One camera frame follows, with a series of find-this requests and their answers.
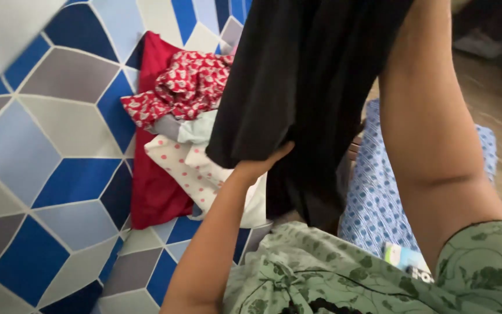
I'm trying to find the plain red cloth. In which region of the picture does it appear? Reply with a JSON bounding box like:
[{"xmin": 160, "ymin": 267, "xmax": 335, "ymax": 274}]
[{"xmin": 130, "ymin": 31, "xmax": 195, "ymax": 230}]

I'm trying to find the pale mint garment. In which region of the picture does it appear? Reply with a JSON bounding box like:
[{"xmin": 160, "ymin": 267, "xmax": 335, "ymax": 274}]
[{"xmin": 177, "ymin": 109, "xmax": 218, "ymax": 145}]

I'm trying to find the grey garment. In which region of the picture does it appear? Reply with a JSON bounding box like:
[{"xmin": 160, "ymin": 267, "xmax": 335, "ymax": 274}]
[{"xmin": 152, "ymin": 114, "xmax": 186, "ymax": 141}]

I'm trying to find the white plain cloth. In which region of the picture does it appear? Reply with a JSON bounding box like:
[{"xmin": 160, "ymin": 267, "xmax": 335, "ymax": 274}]
[{"xmin": 216, "ymin": 173, "xmax": 273, "ymax": 229}]

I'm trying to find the white blue-dotted cloth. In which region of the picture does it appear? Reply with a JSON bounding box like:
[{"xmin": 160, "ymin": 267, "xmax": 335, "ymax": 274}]
[{"xmin": 338, "ymin": 98, "xmax": 498, "ymax": 259}]

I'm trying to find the blue grey geometric bedsheet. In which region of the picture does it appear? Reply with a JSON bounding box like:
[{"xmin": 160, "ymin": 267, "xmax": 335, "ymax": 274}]
[{"xmin": 0, "ymin": 0, "xmax": 274, "ymax": 314}]

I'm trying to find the black garment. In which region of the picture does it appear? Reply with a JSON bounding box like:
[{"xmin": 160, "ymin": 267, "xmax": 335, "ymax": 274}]
[{"xmin": 206, "ymin": 0, "xmax": 415, "ymax": 234}]

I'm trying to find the white pink-dotted garment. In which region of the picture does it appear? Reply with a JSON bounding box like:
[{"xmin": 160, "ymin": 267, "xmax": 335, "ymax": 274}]
[{"xmin": 144, "ymin": 134, "xmax": 234, "ymax": 214}]

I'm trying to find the dark heap of things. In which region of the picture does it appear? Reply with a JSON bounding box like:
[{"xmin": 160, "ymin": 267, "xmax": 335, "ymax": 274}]
[{"xmin": 451, "ymin": 0, "xmax": 502, "ymax": 81}]

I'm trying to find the red white-printed garment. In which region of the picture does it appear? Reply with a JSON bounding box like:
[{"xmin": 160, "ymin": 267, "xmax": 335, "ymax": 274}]
[{"xmin": 120, "ymin": 51, "xmax": 234, "ymax": 130}]

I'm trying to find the white blue small packet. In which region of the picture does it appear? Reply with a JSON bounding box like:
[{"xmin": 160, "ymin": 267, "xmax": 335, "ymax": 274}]
[{"xmin": 382, "ymin": 242, "xmax": 435, "ymax": 284}]

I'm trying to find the person's green floral clothing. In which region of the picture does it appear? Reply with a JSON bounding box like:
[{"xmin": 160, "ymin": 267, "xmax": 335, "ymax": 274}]
[{"xmin": 223, "ymin": 220, "xmax": 502, "ymax": 314}]

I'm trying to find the person's left hand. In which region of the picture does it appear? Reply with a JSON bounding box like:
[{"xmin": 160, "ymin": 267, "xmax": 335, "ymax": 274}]
[{"xmin": 232, "ymin": 141, "xmax": 295, "ymax": 186}]

